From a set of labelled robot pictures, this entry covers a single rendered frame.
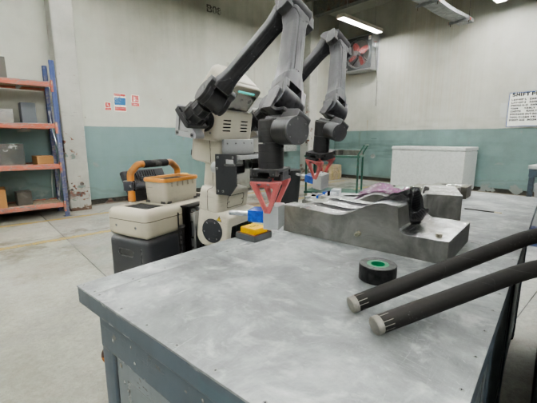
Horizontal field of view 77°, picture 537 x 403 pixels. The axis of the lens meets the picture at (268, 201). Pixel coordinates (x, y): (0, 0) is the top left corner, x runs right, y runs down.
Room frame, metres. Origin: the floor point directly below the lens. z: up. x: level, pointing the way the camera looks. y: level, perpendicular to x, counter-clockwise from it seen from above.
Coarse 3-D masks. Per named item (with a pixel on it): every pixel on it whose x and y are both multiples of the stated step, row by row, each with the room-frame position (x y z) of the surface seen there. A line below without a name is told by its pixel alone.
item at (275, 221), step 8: (256, 208) 0.78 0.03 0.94; (272, 208) 0.74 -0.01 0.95; (280, 208) 0.75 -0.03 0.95; (248, 216) 0.76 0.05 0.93; (256, 216) 0.75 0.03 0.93; (264, 216) 0.74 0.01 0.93; (272, 216) 0.74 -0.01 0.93; (280, 216) 0.75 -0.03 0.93; (264, 224) 0.74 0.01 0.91; (272, 224) 0.74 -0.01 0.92; (280, 224) 0.75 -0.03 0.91
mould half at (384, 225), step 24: (288, 216) 1.09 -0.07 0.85; (312, 216) 1.03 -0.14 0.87; (336, 216) 0.98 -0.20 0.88; (360, 216) 0.93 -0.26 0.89; (384, 216) 0.88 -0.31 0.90; (408, 216) 0.92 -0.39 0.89; (336, 240) 0.97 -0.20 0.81; (360, 240) 0.92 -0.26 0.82; (384, 240) 0.88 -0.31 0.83; (408, 240) 0.84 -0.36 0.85; (432, 240) 0.80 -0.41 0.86; (456, 240) 0.85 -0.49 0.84
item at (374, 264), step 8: (360, 264) 0.70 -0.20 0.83; (368, 264) 0.70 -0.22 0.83; (376, 264) 0.72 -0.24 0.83; (384, 264) 0.71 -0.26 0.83; (392, 264) 0.70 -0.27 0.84; (360, 272) 0.70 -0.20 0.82; (368, 272) 0.68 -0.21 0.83; (376, 272) 0.67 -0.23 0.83; (384, 272) 0.67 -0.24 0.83; (392, 272) 0.67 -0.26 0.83; (368, 280) 0.68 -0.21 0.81; (376, 280) 0.67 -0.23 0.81; (384, 280) 0.67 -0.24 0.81
